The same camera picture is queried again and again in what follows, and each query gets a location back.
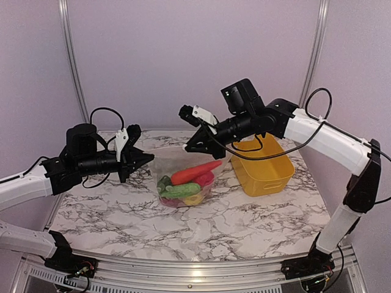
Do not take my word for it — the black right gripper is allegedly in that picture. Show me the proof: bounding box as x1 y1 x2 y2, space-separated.
186 109 257 158

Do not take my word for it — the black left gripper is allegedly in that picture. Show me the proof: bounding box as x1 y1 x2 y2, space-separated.
76 147 153 183

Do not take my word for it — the red toy chili pepper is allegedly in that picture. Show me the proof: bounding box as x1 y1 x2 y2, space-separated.
170 160 222 186

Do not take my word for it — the red toy tomato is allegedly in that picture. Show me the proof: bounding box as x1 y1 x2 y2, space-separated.
193 172 214 188

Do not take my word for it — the clear zip top bag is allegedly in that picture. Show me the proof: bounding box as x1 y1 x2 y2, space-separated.
148 146 231 208

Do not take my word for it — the dark green toy broccoli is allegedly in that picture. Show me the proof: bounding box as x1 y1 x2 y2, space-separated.
156 175 173 194

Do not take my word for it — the green toy cucumber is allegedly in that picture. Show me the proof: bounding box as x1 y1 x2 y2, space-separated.
160 183 202 199

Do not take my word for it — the yellow toy pepper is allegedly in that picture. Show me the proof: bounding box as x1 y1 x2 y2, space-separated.
183 195 204 206

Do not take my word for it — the red toy apple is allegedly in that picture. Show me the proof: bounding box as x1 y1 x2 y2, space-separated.
159 198 184 208

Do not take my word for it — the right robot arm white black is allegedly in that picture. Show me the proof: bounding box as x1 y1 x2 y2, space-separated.
179 98 382 273

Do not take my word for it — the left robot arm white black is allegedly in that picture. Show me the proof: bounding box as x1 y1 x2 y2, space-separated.
1 123 154 272

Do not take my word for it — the yellow plastic basket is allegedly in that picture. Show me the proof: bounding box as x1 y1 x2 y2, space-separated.
231 134 295 197

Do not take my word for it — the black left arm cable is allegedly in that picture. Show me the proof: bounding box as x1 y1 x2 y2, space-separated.
0 106 126 189

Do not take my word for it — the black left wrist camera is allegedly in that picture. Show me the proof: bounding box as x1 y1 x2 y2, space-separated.
66 123 97 159

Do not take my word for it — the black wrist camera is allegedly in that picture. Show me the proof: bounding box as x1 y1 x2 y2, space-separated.
221 78 265 116
66 123 97 159

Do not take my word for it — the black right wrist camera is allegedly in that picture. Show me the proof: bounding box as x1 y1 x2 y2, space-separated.
221 78 265 116

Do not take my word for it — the front aluminium rail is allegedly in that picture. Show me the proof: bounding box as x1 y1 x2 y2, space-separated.
10 246 367 292

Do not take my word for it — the left aluminium frame post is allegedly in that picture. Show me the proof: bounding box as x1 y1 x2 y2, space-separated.
58 0 90 123

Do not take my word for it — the aluminium frame post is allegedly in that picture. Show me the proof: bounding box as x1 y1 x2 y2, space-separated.
298 0 330 107
58 0 90 123

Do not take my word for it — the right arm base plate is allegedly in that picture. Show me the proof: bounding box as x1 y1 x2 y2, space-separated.
280 257 335 280

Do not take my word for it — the right aluminium frame post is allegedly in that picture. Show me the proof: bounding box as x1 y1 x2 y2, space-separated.
298 0 330 107

